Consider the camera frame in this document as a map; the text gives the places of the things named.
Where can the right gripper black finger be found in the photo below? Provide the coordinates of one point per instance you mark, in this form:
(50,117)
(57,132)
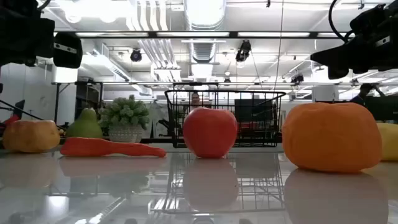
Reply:
(345,57)

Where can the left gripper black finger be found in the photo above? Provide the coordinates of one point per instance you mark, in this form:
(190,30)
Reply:
(68,51)

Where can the green toy pear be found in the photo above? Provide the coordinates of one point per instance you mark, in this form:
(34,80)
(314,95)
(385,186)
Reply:
(85,126)

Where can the orange toy orange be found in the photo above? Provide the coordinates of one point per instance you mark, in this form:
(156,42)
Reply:
(331,137)

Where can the red toy apple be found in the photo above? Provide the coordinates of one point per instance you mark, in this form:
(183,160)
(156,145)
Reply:
(210,132)

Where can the person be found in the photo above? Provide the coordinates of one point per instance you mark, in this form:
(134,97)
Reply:
(195,99)
(362,93)

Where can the black metal rack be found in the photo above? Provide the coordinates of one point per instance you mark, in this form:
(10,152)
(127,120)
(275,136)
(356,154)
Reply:
(90,96)

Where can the red and black equipment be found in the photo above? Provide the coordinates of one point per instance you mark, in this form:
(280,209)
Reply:
(14,116)

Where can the green plant in white pot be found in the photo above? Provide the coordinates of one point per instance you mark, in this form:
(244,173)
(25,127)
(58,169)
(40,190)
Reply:
(124,119)

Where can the yellow toy lemon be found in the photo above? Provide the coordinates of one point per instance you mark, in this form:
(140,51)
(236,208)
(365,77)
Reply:
(390,141)

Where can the dark monitor screen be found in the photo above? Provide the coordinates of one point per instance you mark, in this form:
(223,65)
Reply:
(253,109)

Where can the white glossy table sheet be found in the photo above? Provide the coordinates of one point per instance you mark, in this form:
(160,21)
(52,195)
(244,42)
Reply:
(124,193)

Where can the black overhead camera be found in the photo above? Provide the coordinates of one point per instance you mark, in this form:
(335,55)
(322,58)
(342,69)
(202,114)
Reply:
(243,51)

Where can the silver ceiling duct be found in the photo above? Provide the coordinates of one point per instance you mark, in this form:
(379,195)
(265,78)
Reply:
(203,18)

